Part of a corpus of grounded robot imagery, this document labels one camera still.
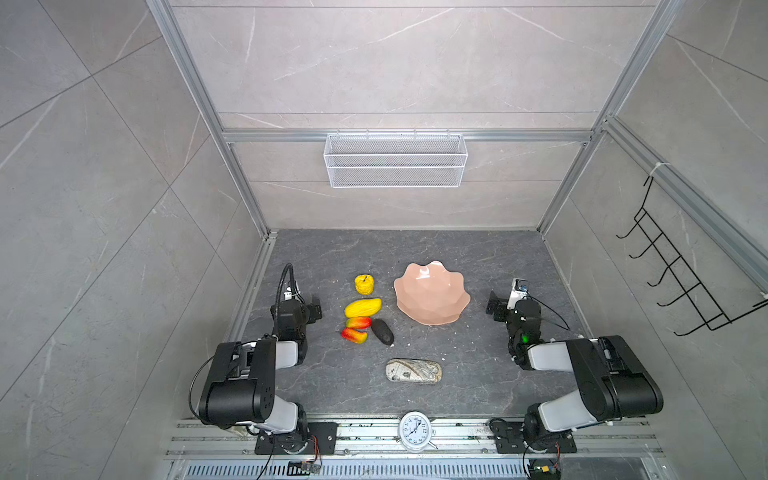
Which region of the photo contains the pink scalloped fruit bowl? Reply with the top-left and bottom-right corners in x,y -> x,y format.
394,261 -> 471,326

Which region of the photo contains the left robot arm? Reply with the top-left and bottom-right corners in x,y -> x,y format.
187,297 -> 322,454

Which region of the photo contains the aluminium front rail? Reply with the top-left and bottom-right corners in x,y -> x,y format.
154,413 -> 676,479

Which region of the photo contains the black fake avocado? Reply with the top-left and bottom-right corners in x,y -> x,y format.
371,318 -> 395,347

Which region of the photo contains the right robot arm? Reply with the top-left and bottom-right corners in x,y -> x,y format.
486,290 -> 664,452

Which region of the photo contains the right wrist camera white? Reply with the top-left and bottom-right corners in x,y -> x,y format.
507,278 -> 529,310

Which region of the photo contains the white round clock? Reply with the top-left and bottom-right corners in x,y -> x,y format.
398,411 -> 433,453

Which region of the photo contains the red yellow fake mango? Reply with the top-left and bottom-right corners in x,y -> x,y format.
346,317 -> 372,330
341,328 -> 368,344

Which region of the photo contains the black wire hook rack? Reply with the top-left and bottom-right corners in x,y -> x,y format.
615,175 -> 767,338

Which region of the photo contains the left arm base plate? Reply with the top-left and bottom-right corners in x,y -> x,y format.
254,422 -> 339,456

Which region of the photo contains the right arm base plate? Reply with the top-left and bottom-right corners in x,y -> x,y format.
488,418 -> 577,454

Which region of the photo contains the white wire mesh basket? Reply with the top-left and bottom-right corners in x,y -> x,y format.
323,132 -> 469,189

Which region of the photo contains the yellow fake apple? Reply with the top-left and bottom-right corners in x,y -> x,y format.
354,274 -> 375,296

